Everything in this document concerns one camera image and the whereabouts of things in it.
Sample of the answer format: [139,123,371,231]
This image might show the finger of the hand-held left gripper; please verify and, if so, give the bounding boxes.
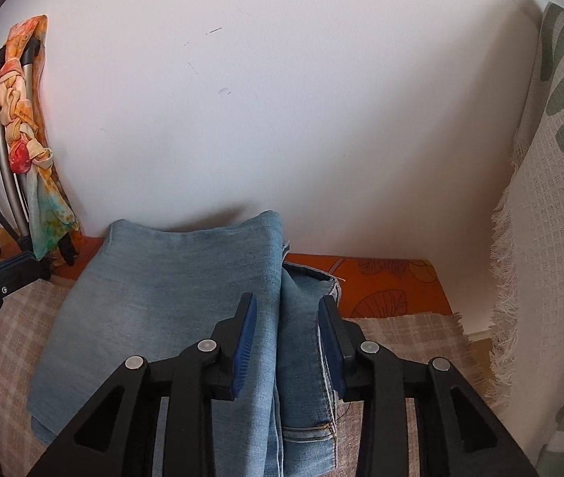
[0,251,52,300]

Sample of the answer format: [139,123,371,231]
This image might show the folded silver stand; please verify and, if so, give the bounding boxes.
[0,35,80,266]

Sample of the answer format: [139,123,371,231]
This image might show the orange patterned scarf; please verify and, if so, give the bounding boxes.
[0,14,82,262]

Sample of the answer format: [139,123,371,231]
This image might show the beige checked blanket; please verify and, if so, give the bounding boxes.
[0,278,491,477]

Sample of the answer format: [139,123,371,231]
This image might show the orange leaf print bedsheet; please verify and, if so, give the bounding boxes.
[0,229,454,321]

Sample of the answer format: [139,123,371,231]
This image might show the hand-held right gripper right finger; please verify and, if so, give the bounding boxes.
[318,295,536,477]

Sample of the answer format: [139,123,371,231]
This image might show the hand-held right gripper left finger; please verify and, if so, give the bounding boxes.
[26,292,258,477]

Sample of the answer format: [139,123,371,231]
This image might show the light blue denim pants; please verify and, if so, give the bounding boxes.
[27,210,342,477]

